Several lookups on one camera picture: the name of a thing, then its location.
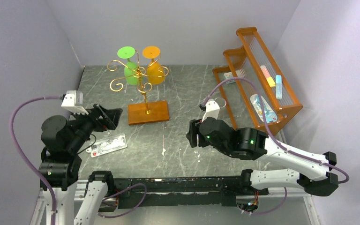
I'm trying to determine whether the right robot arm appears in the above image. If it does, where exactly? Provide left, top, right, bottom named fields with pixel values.
left=186, top=117, right=340, bottom=196

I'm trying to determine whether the orange wooden shelf rack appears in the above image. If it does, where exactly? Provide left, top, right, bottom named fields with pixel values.
left=212, top=27, right=303, bottom=135

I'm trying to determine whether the light blue highlighter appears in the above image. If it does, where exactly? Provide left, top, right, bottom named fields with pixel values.
left=275, top=75, right=283, bottom=100

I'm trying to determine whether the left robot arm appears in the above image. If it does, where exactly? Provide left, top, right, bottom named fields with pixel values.
left=38, top=104, right=123, bottom=225

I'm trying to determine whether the pink yellow highlighter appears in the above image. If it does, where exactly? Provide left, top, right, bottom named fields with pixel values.
left=260, top=65, right=276, bottom=88

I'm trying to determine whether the orange plastic wine glass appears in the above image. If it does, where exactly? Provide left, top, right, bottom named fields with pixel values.
left=142, top=46, right=165, bottom=85

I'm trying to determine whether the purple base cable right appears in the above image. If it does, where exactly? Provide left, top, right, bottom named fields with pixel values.
left=240, top=187, right=288, bottom=216

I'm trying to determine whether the green plastic wine glass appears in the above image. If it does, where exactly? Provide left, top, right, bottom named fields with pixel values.
left=117, top=46, right=138, bottom=85

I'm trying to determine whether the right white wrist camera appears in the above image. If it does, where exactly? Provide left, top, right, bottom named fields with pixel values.
left=202, top=99, right=220, bottom=122

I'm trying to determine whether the gold wire glass rack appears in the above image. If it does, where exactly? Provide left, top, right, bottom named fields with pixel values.
left=107, top=49, right=170, bottom=126

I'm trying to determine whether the flat blister pack on table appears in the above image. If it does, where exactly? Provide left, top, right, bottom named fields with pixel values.
left=86, top=133, right=128, bottom=158

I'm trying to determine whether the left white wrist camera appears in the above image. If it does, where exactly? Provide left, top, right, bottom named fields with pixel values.
left=61, top=90, right=89, bottom=115

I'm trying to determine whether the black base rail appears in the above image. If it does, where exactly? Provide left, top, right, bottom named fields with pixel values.
left=107, top=176, right=269, bottom=209

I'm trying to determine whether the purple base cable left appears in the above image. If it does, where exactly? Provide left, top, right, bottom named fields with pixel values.
left=95, top=183, right=148, bottom=219

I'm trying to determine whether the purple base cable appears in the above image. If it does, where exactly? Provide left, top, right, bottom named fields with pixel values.
left=240, top=187, right=288, bottom=216
left=95, top=183, right=148, bottom=219

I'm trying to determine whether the small white box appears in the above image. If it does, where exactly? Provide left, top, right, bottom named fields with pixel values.
left=223, top=72, right=235, bottom=84

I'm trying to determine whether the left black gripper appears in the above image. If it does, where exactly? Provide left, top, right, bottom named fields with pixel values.
left=67, top=102, right=122, bottom=151

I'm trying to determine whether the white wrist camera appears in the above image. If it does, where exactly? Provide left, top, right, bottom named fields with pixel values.
left=202, top=99, right=220, bottom=122
left=61, top=90, right=89, bottom=115

